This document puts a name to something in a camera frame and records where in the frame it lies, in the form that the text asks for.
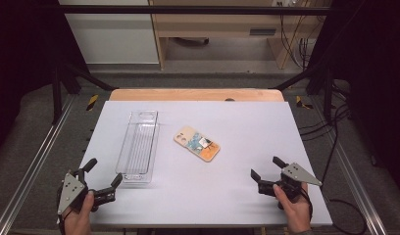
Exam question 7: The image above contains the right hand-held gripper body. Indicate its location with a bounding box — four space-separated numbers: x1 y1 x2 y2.
257 162 324 211

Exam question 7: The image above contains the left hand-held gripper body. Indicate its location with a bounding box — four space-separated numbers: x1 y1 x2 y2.
56 167 118 216

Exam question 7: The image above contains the clear plastic tray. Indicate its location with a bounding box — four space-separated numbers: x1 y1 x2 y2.
115 110 161 184

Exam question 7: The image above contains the person's right hand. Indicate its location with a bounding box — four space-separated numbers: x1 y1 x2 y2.
273 182 314 235

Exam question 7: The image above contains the person's left hand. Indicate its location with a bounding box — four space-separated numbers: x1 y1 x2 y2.
62 190 96 235

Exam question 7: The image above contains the yellow black striped tape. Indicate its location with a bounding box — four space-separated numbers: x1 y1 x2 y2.
85 94 100 112
295 95 315 111

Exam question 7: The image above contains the black metal stand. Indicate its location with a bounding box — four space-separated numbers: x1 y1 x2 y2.
51 62 120 125
270 63 335 122

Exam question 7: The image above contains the wooden table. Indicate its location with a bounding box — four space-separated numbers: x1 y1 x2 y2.
109 87 285 103

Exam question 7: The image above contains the dark curtain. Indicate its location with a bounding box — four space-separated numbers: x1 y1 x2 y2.
314 0 400 200
0 0 89 161

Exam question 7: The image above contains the white cabinet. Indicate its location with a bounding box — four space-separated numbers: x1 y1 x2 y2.
58 0 160 65

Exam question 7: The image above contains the white power strip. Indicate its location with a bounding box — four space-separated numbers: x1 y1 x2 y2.
272 0 301 8

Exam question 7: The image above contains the right hand-held gripper cable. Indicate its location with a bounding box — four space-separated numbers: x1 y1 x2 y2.
299 187 315 222

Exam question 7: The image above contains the aluminium rail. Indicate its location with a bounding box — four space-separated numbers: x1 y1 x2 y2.
330 140 389 235
0 94 76 235

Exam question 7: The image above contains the black floor cable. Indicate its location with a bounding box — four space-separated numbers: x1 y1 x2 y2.
299 104 369 235

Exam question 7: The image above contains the bundle of hanging cables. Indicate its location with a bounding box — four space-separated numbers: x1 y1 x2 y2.
278 13 313 71

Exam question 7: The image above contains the black horizontal frame bar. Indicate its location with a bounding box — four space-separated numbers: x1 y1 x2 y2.
34 4 333 16

